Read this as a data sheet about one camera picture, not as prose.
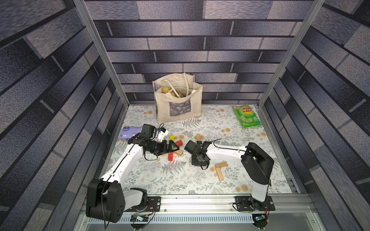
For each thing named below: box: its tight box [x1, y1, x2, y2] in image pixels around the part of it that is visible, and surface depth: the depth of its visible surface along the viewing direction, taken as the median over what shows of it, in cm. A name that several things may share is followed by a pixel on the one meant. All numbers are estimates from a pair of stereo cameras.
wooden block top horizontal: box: [214, 161, 228, 168], surface depth 89 cm
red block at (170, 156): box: [168, 152, 174, 162], surface depth 91 cm
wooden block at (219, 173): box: [215, 166, 225, 181], surface depth 85 cm
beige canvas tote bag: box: [152, 72, 203, 125], surface depth 100 cm
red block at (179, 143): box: [175, 139, 184, 147], surface depth 97 cm
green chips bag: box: [232, 103, 263, 129], surface depth 106 cm
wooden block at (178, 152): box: [174, 149, 184, 157], surface depth 92 cm
